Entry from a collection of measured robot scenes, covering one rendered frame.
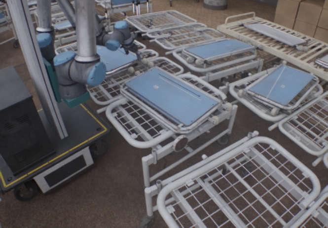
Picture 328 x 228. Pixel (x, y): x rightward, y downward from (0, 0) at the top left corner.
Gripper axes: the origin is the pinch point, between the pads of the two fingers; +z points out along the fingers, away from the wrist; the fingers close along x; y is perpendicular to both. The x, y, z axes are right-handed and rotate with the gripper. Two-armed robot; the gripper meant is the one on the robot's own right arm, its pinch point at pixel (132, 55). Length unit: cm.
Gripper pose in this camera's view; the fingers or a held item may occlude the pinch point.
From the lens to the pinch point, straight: 190.5
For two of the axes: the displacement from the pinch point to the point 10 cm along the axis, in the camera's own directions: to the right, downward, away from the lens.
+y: -5.9, 7.5, -3.0
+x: 7.9, 4.6, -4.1
